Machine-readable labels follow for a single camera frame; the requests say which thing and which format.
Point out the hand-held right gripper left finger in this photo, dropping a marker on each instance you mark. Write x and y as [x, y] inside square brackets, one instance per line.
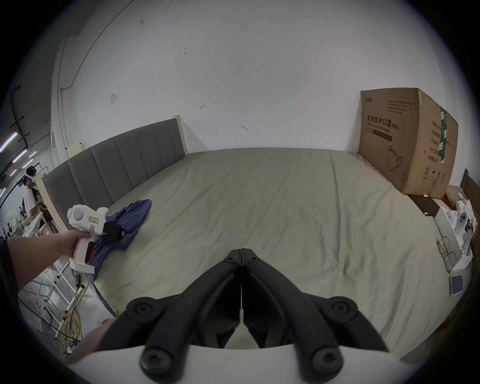
[210, 296]

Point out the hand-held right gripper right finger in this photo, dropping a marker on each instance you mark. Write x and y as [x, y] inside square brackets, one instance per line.
[273, 296]

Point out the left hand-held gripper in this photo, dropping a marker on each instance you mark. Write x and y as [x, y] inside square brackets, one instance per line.
[88, 221]

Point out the dark blue shirt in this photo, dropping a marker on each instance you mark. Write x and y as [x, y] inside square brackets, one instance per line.
[131, 217]

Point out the person's left forearm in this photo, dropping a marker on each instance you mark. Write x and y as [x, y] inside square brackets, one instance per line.
[32, 258]

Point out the person's left hand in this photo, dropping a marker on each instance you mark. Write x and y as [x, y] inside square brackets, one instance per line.
[69, 242]

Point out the grey padded headboard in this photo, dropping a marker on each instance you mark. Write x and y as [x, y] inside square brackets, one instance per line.
[123, 165]

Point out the white metal rack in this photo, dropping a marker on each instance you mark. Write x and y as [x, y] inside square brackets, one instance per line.
[56, 285]

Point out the bed with pale green sheet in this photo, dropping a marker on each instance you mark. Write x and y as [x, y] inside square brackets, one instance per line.
[281, 206]

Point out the person's legs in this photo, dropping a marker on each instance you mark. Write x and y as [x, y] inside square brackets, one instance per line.
[92, 337]

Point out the eyeglasses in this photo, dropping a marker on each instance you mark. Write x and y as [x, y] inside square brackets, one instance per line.
[446, 255]

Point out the dark brown flat box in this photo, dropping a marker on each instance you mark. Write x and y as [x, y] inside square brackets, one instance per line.
[425, 204]

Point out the phone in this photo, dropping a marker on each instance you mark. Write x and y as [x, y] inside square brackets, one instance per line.
[456, 285]

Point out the white open box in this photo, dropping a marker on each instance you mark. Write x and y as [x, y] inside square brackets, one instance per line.
[448, 225]

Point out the large brown carton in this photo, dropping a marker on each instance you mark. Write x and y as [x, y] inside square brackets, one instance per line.
[405, 142]

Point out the spare white gripper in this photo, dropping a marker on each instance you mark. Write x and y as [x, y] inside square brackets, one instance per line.
[463, 221]

